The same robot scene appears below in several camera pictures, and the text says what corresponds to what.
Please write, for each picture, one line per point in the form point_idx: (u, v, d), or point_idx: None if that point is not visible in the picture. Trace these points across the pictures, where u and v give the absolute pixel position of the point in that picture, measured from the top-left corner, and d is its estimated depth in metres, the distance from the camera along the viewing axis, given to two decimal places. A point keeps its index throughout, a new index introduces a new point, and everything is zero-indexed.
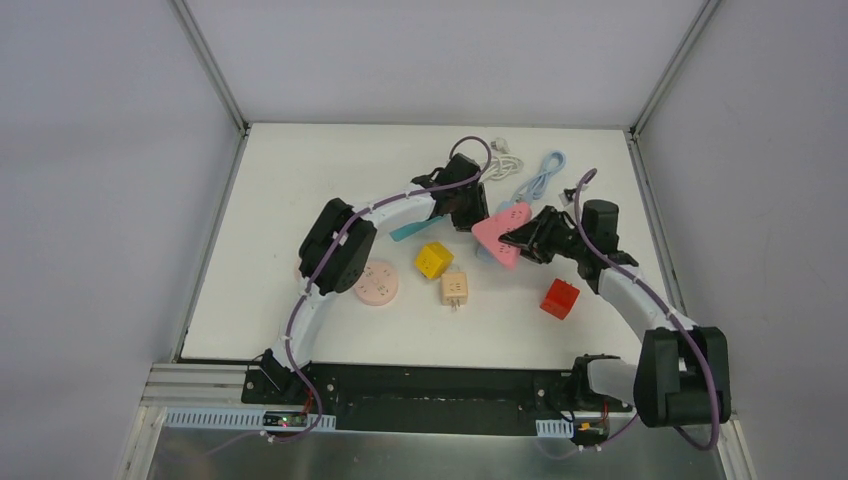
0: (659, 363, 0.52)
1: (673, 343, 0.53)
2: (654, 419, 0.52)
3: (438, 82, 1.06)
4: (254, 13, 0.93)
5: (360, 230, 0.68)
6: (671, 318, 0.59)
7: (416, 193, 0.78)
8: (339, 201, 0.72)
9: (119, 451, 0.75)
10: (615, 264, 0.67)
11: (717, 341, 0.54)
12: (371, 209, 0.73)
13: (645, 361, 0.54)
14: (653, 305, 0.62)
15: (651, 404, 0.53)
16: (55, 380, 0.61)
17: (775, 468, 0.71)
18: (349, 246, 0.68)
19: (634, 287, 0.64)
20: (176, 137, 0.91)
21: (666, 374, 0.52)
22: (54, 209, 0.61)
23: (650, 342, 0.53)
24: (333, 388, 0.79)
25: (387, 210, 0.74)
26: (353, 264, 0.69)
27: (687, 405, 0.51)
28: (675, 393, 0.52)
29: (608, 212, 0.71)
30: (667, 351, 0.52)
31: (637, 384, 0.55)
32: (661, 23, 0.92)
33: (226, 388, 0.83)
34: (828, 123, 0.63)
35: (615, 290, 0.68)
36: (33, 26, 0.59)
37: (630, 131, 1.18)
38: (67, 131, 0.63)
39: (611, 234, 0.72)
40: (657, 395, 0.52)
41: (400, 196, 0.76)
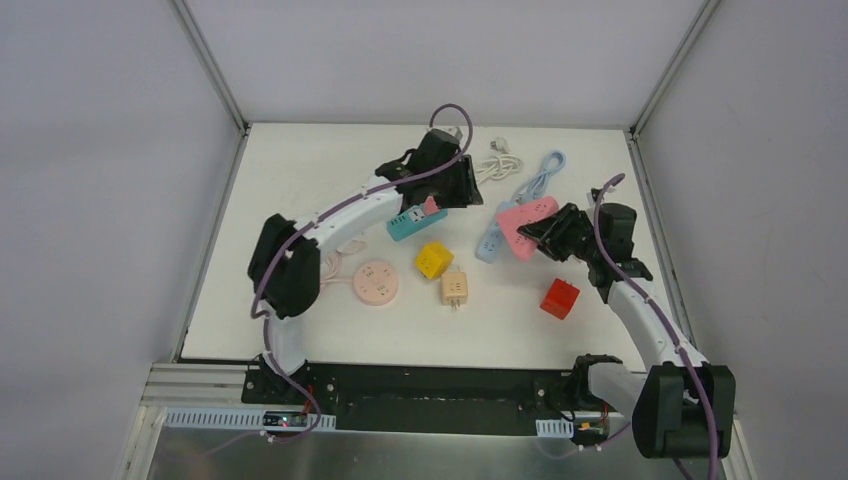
0: (663, 401, 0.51)
1: (680, 381, 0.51)
2: (650, 451, 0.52)
3: (438, 81, 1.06)
4: (254, 13, 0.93)
5: (303, 251, 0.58)
6: (680, 351, 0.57)
7: (376, 191, 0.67)
8: (278, 216, 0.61)
9: (119, 451, 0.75)
10: (628, 278, 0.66)
11: (726, 380, 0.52)
12: (315, 223, 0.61)
13: (648, 394, 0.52)
14: (664, 336, 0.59)
15: (649, 438, 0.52)
16: (56, 380, 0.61)
17: (775, 468, 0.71)
18: (295, 267, 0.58)
19: (644, 305, 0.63)
20: (176, 137, 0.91)
21: (669, 412, 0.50)
22: (54, 209, 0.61)
23: (657, 377, 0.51)
24: (333, 388, 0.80)
25: (335, 221, 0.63)
26: (303, 284, 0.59)
27: (685, 441, 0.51)
28: (675, 429, 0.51)
29: (625, 220, 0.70)
30: (673, 389, 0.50)
31: (637, 413, 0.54)
32: (661, 23, 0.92)
33: (226, 388, 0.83)
34: (828, 123, 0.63)
35: (624, 304, 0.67)
36: (34, 26, 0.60)
37: (630, 131, 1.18)
38: (67, 131, 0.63)
39: (625, 242, 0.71)
40: (657, 430, 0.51)
41: (356, 198, 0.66)
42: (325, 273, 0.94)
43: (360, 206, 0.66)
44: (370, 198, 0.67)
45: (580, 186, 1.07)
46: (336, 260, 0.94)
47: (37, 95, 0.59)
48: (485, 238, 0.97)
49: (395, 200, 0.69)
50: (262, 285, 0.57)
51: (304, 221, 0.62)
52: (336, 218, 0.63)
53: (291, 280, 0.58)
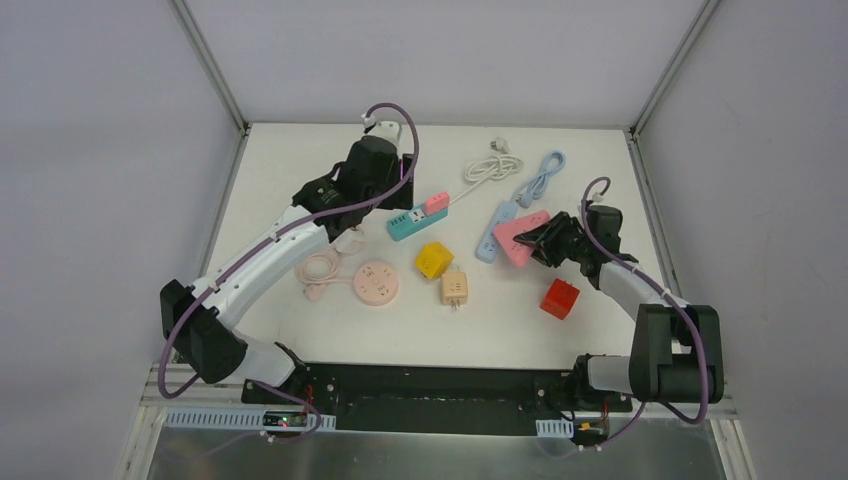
0: (650, 335, 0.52)
1: (666, 318, 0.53)
2: (645, 394, 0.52)
3: (438, 82, 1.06)
4: (254, 14, 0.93)
5: (200, 324, 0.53)
6: (665, 297, 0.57)
7: (288, 229, 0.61)
8: (177, 282, 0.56)
9: (119, 451, 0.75)
10: (617, 258, 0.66)
11: (713, 317, 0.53)
12: (215, 287, 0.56)
13: (638, 334, 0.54)
14: (648, 287, 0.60)
15: (643, 377, 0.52)
16: (56, 379, 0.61)
17: (776, 468, 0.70)
18: (196, 339, 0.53)
19: (633, 277, 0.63)
20: (177, 138, 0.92)
21: (658, 347, 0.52)
22: (55, 208, 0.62)
23: (644, 314, 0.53)
24: (332, 388, 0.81)
25: (240, 279, 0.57)
26: (213, 351, 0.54)
27: (679, 381, 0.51)
28: (668, 366, 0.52)
29: (611, 214, 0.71)
30: (659, 324, 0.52)
31: (631, 359, 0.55)
32: (661, 24, 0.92)
33: (226, 388, 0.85)
34: (827, 124, 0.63)
35: (613, 281, 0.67)
36: (34, 26, 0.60)
37: (630, 131, 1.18)
38: (67, 130, 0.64)
39: (613, 236, 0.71)
40: (648, 368, 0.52)
41: (266, 242, 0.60)
42: (326, 273, 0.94)
43: (271, 253, 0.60)
44: (283, 240, 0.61)
45: (580, 187, 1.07)
46: (336, 260, 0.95)
47: (36, 96, 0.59)
48: (484, 238, 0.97)
49: (316, 233, 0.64)
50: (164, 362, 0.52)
51: (204, 283, 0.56)
52: (241, 274, 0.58)
53: (196, 355, 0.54)
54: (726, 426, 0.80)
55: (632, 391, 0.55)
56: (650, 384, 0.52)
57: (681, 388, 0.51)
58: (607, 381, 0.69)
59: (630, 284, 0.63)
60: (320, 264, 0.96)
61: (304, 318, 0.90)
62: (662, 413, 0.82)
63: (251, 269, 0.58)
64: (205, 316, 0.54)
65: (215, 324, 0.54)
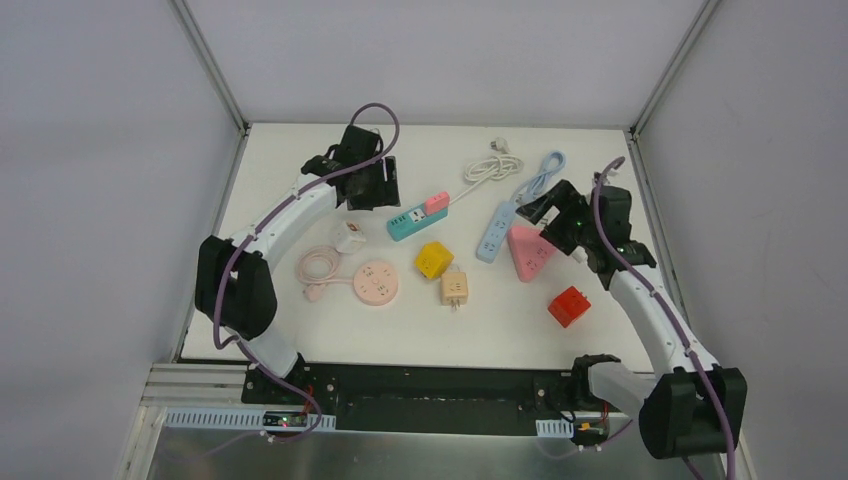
0: (674, 407, 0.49)
1: (692, 389, 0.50)
2: (660, 454, 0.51)
3: (438, 82, 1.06)
4: (254, 13, 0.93)
5: (250, 265, 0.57)
6: (690, 354, 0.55)
7: (307, 190, 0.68)
8: (214, 237, 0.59)
9: (120, 451, 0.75)
10: (635, 269, 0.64)
11: (737, 384, 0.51)
12: (254, 235, 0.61)
13: (658, 399, 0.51)
14: (673, 335, 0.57)
15: (660, 441, 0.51)
16: (55, 378, 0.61)
17: (776, 469, 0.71)
18: (245, 285, 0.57)
19: (649, 300, 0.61)
20: (177, 138, 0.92)
21: (680, 419, 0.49)
22: (54, 208, 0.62)
23: (669, 385, 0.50)
24: (333, 388, 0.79)
25: (275, 228, 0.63)
26: (259, 296, 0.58)
27: (696, 443, 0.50)
28: (688, 434, 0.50)
29: (621, 200, 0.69)
30: (685, 398, 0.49)
31: (646, 415, 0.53)
32: (661, 23, 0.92)
33: (227, 388, 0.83)
34: (828, 123, 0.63)
35: (629, 301, 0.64)
36: (33, 26, 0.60)
37: (630, 131, 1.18)
38: (66, 130, 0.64)
39: (622, 223, 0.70)
40: (668, 435, 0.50)
41: (289, 200, 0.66)
42: (326, 273, 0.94)
43: (297, 208, 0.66)
44: (304, 197, 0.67)
45: (580, 187, 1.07)
46: (336, 260, 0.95)
47: (35, 98, 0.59)
48: (485, 238, 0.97)
49: (329, 193, 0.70)
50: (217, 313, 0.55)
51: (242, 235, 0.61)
52: (275, 225, 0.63)
53: (241, 306, 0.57)
54: None
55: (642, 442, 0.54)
56: (665, 446, 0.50)
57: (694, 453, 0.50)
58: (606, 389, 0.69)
59: (646, 307, 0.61)
60: (320, 264, 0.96)
61: (303, 318, 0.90)
62: None
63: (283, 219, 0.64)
64: (252, 257, 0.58)
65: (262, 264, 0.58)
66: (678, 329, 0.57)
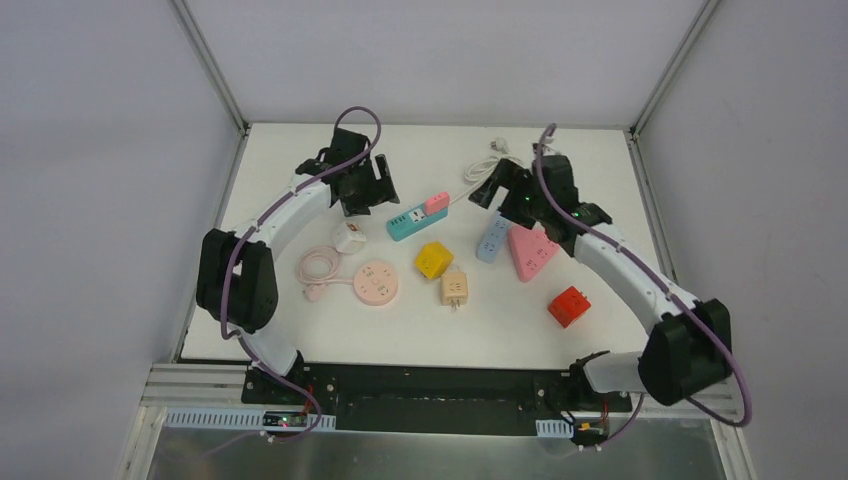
0: (671, 353, 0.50)
1: (683, 330, 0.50)
2: (669, 400, 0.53)
3: (438, 82, 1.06)
4: (254, 14, 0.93)
5: (254, 257, 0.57)
6: (672, 298, 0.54)
7: (304, 187, 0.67)
8: (216, 229, 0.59)
9: (119, 451, 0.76)
10: (595, 230, 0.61)
11: (722, 313, 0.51)
12: (256, 227, 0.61)
13: (655, 349, 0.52)
14: (651, 284, 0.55)
15: (668, 391, 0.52)
16: (56, 378, 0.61)
17: (778, 469, 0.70)
18: (247, 279, 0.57)
19: (617, 257, 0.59)
20: (176, 138, 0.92)
21: (681, 363, 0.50)
22: (55, 208, 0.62)
23: (662, 336, 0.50)
24: (332, 388, 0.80)
25: (276, 221, 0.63)
26: (261, 291, 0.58)
27: (700, 382, 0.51)
28: (691, 377, 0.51)
29: (561, 166, 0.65)
30: (679, 340, 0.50)
31: (648, 368, 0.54)
32: (660, 23, 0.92)
33: (226, 388, 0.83)
34: (828, 123, 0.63)
35: (599, 263, 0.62)
36: (34, 26, 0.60)
37: (630, 131, 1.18)
38: (67, 129, 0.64)
39: (570, 188, 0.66)
40: (673, 385, 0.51)
41: (286, 197, 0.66)
42: (326, 273, 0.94)
43: (294, 205, 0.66)
44: (301, 194, 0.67)
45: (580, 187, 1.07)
46: (336, 260, 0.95)
47: (35, 98, 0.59)
48: (485, 238, 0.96)
49: (325, 191, 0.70)
50: (223, 305, 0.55)
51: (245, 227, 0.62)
52: (276, 218, 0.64)
53: (245, 300, 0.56)
54: (726, 426, 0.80)
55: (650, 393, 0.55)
56: (674, 393, 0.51)
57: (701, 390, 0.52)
58: (609, 381, 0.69)
59: (617, 266, 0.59)
60: (320, 264, 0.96)
61: (303, 318, 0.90)
62: (661, 413, 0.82)
63: (283, 214, 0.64)
64: (255, 248, 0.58)
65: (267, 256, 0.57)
66: (652, 275, 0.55)
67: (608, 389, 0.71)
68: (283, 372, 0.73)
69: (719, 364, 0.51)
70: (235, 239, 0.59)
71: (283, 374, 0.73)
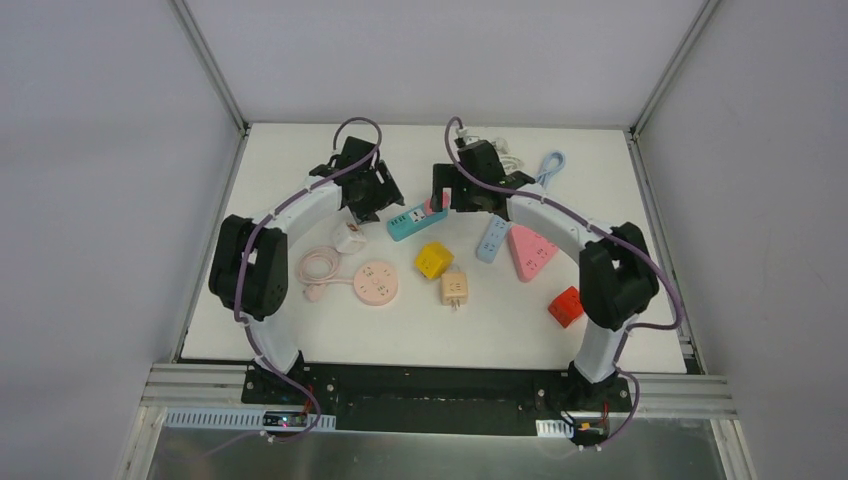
0: (597, 273, 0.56)
1: (604, 252, 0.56)
2: (611, 321, 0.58)
3: (438, 82, 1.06)
4: (254, 14, 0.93)
5: (271, 245, 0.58)
6: (593, 229, 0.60)
7: (318, 185, 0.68)
8: (234, 216, 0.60)
9: (120, 451, 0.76)
10: (517, 191, 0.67)
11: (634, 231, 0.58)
12: (273, 216, 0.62)
13: (586, 275, 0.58)
14: (574, 222, 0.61)
15: (607, 312, 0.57)
16: (56, 378, 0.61)
17: (779, 468, 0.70)
18: (262, 266, 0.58)
19: (543, 208, 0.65)
20: (176, 138, 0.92)
21: (608, 280, 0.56)
22: (55, 208, 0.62)
23: (587, 260, 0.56)
24: (332, 388, 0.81)
25: (292, 212, 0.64)
26: (275, 280, 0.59)
27: (633, 297, 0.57)
28: (623, 294, 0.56)
29: (483, 145, 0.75)
30: (602, 260, 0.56)
31: (588, 297, 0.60)
32: (660, 24, 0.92)
33: (226, 388, 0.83)
34: (829, 124, 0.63)
35: (530, 218, 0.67)
36: (34, 27, 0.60)
37: (630, 131, 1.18)
38: (67, 130, 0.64)
39: (494, 163, 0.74)
40: (609, 304, 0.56)
41: (302, 193, 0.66)
42: (326, 273, 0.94)
43: (309, 200, 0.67)
44: (316, 192, 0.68)
45: (581, 187, 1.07)
46: (336, 260, 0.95)
47: (36, 98, 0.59)
48: (485, 238, 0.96)
49: (336, 192, 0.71)
50: (238, 291, 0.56)
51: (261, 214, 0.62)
52: (292, 209, 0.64)
53: (259, 287, 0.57)
54: (726, 426, 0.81)
55: (597, 322, 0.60)
56: (611, 311, 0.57)
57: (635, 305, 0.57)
58: (595, 361, 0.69)
59: (544, 216, 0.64)
60: (321, 264, 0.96)
61: (303, 318, 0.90)
62: (662, 413, 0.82)
63: (299, 207, 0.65)
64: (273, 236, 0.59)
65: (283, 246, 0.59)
66: (572, 214, 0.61)
67: (604, 375, 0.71)
68: (283, 370, 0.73)
69: (645, 276, 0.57)
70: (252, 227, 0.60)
71: (283, 371, 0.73)
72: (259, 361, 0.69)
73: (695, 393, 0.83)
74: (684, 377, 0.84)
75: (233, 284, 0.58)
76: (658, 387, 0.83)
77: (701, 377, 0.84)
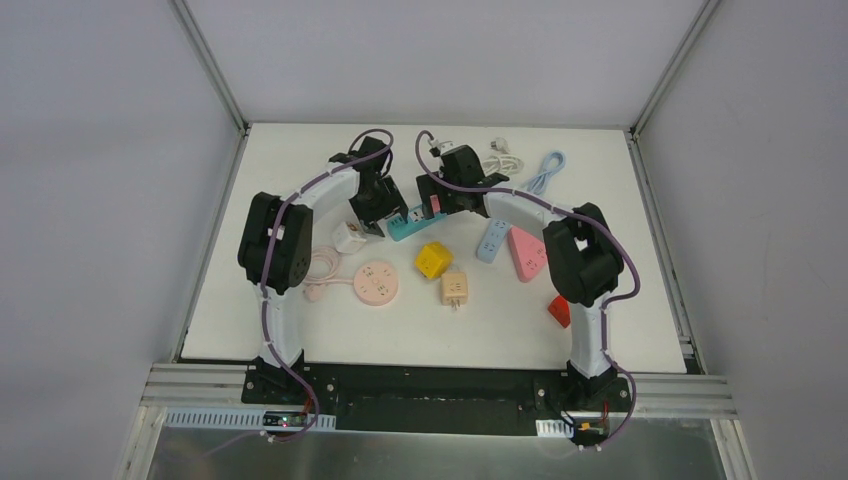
0: (560, 250, 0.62)
1: (565, 230, 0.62)
2: (580, 295, 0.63)
3: (437, 82, 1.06)
4: (253, 14, 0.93)
5: (298, 221, 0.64)
6: (556, 211, 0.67)
7: (339, 170, 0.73)
8: (264, 193, 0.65)
9: (120, 451, 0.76)
10: (490, 189, 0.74)
11: (593, 211, 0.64)
12: (299, 193, 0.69)
13: (554, 253, 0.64)
14: (537, 207, 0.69)
15: (575, 286, 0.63)
16: (54, 379, 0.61)
17: (780, 468, 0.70)
18: (289, 240, 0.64)
19: (514, 199, 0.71)
20: (176, 138, 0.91)
21: (569, 255, 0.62)
22: (54, 209, 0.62)
23: (550, 238, 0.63)
24: (332, 388, 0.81)
25: (317, 191, 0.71)
26: (298, 253, 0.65)
27: (597, 271, 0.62)
28: (586, 268, 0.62)
29: (462, 150, 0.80)
30: (564, 237, 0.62)
31: (559, 275, 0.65)
32: (660, 24, 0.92)
33: (226, 388, 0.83)
34: (829, 125, 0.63)
35: (505, 210, 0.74)
36: (33, 28, 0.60)
37: (630, 131, 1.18)
38: (68, 130, 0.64)
39: (474, 166, 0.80)
40: (574, 278, 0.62)
41: (324, 176, 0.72)
42: (326, 273, 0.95)
43: (329, 184, 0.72)
44: (336, 175, 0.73)
45: (580, 187, 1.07)
46: (336, 260, 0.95)
47: (35, 98, 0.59)
48: (485, 238, 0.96)
49: (354, 179, 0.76)
50: (266, 262, 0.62)
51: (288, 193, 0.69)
52: (315, 190, 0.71)
53: (285, 259, 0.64)
54: (726, 426, 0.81)
55: (572, 299, 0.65)
56: (578, 285, 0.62)
57: (600, 278, 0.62)
58: (585, 353, 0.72)
59: (516, 206, 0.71)
60: (321, 264, 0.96)
61: (303, 318, 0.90)
62: (662, 413, 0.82)
63: (321, 188, 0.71)
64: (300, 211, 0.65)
65: (308, 221, 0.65)
66: (537, 201, 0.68)
67: (599, 368, 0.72)
68: (288, 363, 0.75)
69: (608, 251, 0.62)
70: (280, 204, 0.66)
71: (288, 364, 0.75)
72: (266, 347, 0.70)
73: (695, 393, 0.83)
74: (685, 377, 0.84)
75: (262, 256, 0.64)
76: (658, 387, 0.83)
77: (701, 378, 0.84)
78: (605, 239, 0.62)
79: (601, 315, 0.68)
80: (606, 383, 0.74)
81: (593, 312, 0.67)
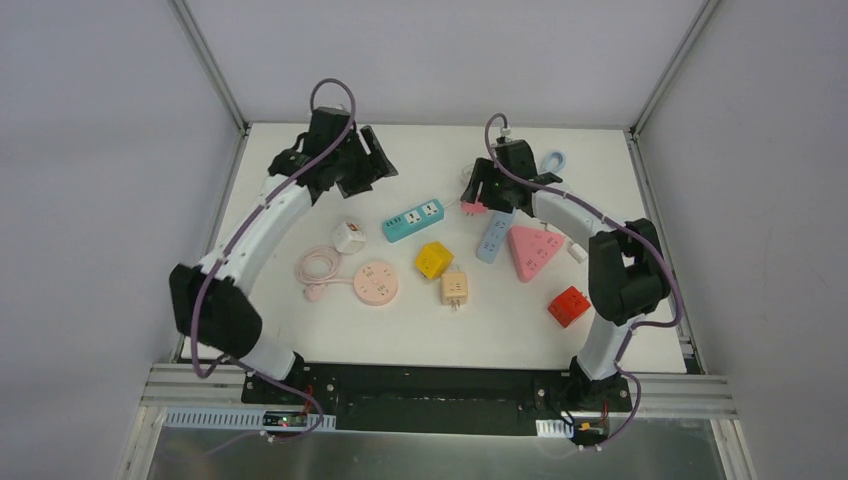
0: (606, 261, 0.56)
1: (614, 241, 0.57)
2: (614, 312, 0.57)
3: (437, 81, 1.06)
4: (252, 14, 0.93)
5: (222, 293, 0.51)
6: (606, 222, 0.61)
7: (276, 194, 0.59)
8: (182, 266, 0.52)
9: (119, 452, 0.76)
10: (542, 186, 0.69)
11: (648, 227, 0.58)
12: (223, 258, 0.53)
13: (596, 263, 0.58)
14: (588, 215, 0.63)
15: (613, 304, 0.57)
16: (57, 377, 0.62)
17: (780, 467, 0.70)
18: (221, 316, 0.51)
19: (564, 202, 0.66)
20: (176, 138, 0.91)
21: (616, 271, 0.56)
22: (56, 208, 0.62)
23: (596, 247, 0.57)
24: (333, 388, 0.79)
25: (245, 247, 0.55)
26: (237, 325, 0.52)
27: (638, 292, 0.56)
28: (628, 287, 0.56)
29: (518, 143, 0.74)
30: (612, 250, 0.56)
31: (595, 287, 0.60)
32: (660, 24, 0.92)
33: (227, 388, 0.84)
34: (828, 125, 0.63)
35: (554, 212, 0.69)
36: (35, 29, 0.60)
37: (630, 131, 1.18)
38: (68, 129, 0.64)
39: (527, 164, 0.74)
40: (613, 295, 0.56)
41: (257, 212, 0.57)
42: (326, 273, 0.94)
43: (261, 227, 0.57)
44: (274, 205, 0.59)
45: (581, 186, 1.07)
46: (336, 260, 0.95)
47: (35, 97, 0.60)
48: (485, 238, 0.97)
49: (302, 192, 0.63)
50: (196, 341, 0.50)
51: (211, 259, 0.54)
52: (245, 243, 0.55)
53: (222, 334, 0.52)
54: (726, 426, 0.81)
55: (602, 314, 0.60)
56: (616, 302, 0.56)
57: (639, 299, 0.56)
58: (594, 360, 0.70)
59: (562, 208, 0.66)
60: (321, 264, 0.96)
61: (303, 318, 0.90)
62: (662, 413, 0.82)
63: (249, 241, 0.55)
64: (223, 286, 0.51)
65: (235, 290, 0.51)
66: (588, 207, 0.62)
67: (604, 373, 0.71)
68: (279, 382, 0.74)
69: (655, 274, 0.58)
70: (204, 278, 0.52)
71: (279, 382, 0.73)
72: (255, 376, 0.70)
73: (695, 393, 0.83)
74: (684, 377, 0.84)
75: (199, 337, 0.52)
76: (658, 386, 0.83)
77: (701, 377, 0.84)
78: (654, 260, 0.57)
79: (626, 334, 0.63)
80: (606, 385, 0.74)
81: (619, 331, 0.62)
